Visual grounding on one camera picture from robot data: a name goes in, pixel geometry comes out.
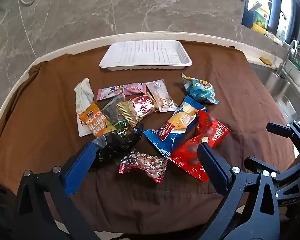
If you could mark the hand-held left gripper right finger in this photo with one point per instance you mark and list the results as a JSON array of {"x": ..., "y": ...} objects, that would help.
[{"x": 211, "y": 161}]

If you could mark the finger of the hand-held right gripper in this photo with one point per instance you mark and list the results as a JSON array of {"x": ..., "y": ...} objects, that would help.
[
  {"x": 280, "y": 129},
  {"x": 261, "y": 165}
]

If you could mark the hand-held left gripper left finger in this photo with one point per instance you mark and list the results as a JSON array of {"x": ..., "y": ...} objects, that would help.
[{"x": 86, "y": 157}]

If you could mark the large red chocolate ball packet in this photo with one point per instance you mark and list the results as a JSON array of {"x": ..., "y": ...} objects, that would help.
[{"x": 186, "y": 155}]

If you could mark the black snack packet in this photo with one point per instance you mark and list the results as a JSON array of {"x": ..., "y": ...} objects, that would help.
[{"x": 120, "y": 143}]

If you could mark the orange snack packet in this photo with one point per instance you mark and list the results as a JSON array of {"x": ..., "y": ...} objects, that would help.
[{"x": 95, "y": 121}]

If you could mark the clear green-edged seed packet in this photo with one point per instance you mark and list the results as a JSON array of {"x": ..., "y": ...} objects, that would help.
[{"x": 112, "y": 113}]

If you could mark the blue roll cake packet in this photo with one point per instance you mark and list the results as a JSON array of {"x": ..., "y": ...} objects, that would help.
[{"x": 172, "y": 127}]

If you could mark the heart print candy packet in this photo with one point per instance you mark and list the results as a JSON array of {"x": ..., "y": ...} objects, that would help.
[{"x": 142, "y": 165}]

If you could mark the long white snack packet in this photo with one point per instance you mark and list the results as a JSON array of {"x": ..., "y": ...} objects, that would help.
[{"x": 83, "y": 96}]

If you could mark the pink snack packet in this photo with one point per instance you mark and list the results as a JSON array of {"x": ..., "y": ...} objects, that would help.
[{"x": 115, "y": 91}]

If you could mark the teal snack bag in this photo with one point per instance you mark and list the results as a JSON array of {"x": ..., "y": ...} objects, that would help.
[{"x": 201, "y": 90}]

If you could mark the gold and red snack packet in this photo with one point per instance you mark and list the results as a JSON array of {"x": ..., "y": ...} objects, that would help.
[{"x": 140, "y": 106}]

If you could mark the white clear biscuit packet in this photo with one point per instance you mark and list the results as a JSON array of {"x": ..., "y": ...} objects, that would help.
[{"x": 160, "y": 92}]

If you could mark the white plastic tray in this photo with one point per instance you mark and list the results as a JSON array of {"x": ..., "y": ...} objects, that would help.
[{"x": 145, "y": 55}]

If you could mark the steel sink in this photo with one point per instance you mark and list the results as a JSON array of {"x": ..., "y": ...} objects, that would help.
[{"x": 285, "y": 97}]

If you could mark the sink drain rack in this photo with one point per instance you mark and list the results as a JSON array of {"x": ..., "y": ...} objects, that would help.
[{"x": 298, "y": 71}]

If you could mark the brown cloth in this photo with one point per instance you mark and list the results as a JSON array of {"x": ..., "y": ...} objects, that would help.
[{"x": 52, "y": 100}]

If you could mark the yellow sponge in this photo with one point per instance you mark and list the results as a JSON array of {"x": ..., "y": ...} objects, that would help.
[{"x": 265, "y": 60}]

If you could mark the metal faucet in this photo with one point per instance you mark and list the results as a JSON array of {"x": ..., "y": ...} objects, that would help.
[{"x": 288, "y": 57}]

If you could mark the white spray bottle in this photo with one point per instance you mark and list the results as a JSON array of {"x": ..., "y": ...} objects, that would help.
[{"x": 283, "y": 27}]

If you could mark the blue utensil holder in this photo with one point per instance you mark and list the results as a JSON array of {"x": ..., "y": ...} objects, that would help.
[{"x": 247, "y": 18}]

